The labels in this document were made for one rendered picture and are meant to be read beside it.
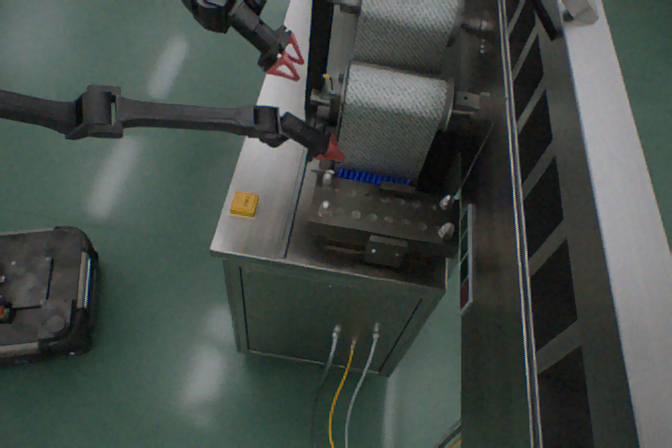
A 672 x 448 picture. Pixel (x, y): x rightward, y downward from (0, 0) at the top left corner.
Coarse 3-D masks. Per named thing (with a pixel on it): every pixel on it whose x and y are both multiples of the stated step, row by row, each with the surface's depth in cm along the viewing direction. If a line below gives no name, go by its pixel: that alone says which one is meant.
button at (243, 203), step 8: (240, 192) 146; (248, 192) 147; (232, 200) 144; (240, 200) 145; (248, 200) 145; (256, 200) 145; (232, 208) 143; (240, 208) 143; (248, 208) 143; (248, 216) 144
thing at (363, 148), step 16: (352, 128) 128; (368, 128) 128; (352, 144) 133; (368, 144) 132; (384, 144) 132; (400, 144) 131; (416, 144) 130; (352, 160) 138; (368, 160) 137; (384, 160) 137; (400, 160) 136; (416, 160) 135; (384, 176) 142; (400, 176) 141; (416, 176) 140
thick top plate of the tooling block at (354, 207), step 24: (336, 192) 137; (360, 192) 137; (384, 192) 138; (312, 216) 131; (336, 216) 132; (360, 216) 133; (384, 216) 134; (408, 216) 135; (432, 216) 135; (456, 216) 136; (360, 240) 135; (408, 240) 132; (432, 240) 131; (456, 240) 132
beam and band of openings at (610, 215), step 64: (512, 0) 119; (512, 64) 106; (576, 64) 76; (512, 128) 97; (576, 128) 70; (576, 192) 67; (640, 192) 63; (576, 256) 64; (640, 256) 57; (576, 320) 75; (640, 320) 53; (576, 384) 69; (640, 384) 49
